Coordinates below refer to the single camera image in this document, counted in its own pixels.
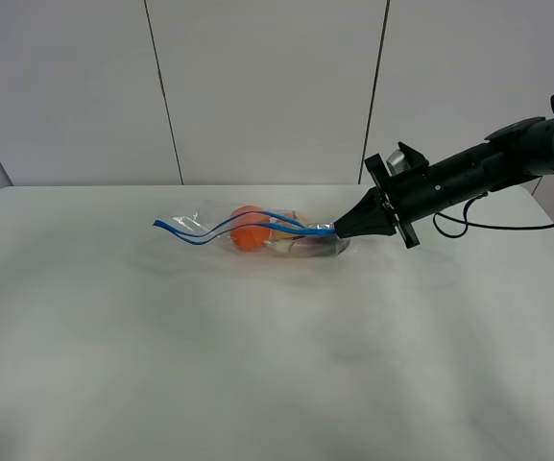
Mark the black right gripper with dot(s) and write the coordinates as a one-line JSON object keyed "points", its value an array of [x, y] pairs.
{"points": [[386, 207]]}

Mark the clear zip bag blue seal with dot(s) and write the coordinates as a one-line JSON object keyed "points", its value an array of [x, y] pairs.
{"points": [[199, 230]]}

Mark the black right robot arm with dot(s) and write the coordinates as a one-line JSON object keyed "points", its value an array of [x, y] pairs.
{"points": [[513, 155]]}

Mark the purple eggplant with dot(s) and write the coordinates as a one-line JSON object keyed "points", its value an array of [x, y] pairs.
{"points": [[304, 247]]}

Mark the yellow pear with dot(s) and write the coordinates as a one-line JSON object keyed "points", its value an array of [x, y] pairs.
{"points": [[294, 221]]}

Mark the orange fruit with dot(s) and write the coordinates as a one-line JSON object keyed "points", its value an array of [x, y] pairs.
{"points": [[247, 231]]}

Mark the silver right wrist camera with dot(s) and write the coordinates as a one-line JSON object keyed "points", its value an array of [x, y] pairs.
{"points": [[397, 163]]}

